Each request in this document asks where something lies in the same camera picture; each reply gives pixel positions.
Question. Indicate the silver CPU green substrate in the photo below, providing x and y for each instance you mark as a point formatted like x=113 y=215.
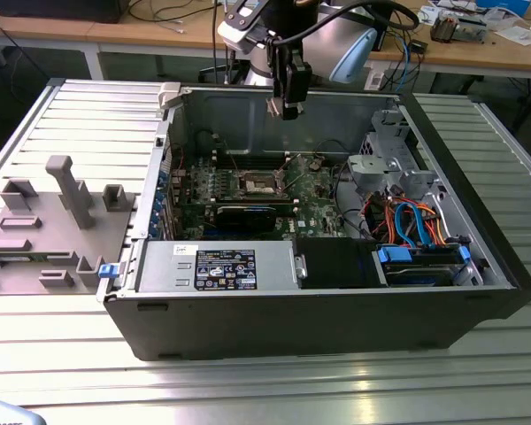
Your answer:
x=273 y=108

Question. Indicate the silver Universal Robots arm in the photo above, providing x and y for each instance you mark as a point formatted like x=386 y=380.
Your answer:
x=336 y=44

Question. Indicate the metal locking lever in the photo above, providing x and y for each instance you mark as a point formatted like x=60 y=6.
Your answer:
x=234 y=163

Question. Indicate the black RAM slot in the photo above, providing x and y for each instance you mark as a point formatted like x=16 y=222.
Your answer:
x=287 y=209
x=223 y=160
x=287 y=201
x=287 y=205
x=223 y=168
x=223 y=164
x=223 y=156

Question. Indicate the metal CPU socket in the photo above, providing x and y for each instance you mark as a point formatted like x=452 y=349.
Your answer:
x=254 y=185

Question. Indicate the copper CPU cooler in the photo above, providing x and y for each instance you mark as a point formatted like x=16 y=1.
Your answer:
x=444 y=30

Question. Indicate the white socket box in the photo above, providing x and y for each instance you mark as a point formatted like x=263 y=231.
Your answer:
x=374 y=79

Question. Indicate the black tower box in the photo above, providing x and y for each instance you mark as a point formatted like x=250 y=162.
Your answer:
x=386 y=40

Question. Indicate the grey metal drive cage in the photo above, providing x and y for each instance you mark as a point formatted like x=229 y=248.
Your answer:
x=371 y=170

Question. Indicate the black power adapter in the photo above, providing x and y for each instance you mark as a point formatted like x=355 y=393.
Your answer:
x=418 y=46

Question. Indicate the green motherboard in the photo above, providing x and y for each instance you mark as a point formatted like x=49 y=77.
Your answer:
x=312 y=212

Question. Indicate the white paper sheet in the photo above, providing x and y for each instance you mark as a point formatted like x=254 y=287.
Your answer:
x=425 y=15

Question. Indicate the black graphics card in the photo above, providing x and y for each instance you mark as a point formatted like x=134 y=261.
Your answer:
x=248 y=220

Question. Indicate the wooden desk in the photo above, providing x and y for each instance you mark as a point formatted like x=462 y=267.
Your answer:
x=48 y=31
x=469 y=53

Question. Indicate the silver metal box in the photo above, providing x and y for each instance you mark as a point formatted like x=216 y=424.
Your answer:
x=471 y=31

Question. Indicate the black drive box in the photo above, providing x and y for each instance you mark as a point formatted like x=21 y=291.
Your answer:
x=336 y=263

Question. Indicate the hard disk in blue carrier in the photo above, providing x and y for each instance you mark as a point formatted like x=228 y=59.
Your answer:
x=396 y=256

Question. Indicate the blue cardboard box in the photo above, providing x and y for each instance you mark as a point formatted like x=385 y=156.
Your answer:
x=504 y=5

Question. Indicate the grey power supply unit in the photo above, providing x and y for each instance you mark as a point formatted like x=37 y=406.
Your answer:
x=168 y=265

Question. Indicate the clear plastic bag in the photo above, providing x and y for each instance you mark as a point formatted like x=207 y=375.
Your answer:
x=517 y=34

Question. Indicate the open black PC case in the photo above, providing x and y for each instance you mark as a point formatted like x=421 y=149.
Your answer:
x=292 y=327

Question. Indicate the blue plastic clip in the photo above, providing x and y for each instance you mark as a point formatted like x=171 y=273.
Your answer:
x=107 y=271

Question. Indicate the grey parts rack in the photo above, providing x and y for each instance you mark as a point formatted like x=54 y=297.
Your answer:
x=48 y=221

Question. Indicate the white rounded device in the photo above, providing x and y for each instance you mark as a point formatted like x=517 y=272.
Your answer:
x=4 y=414

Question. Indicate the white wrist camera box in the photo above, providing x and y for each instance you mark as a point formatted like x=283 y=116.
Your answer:
x=241 y=31

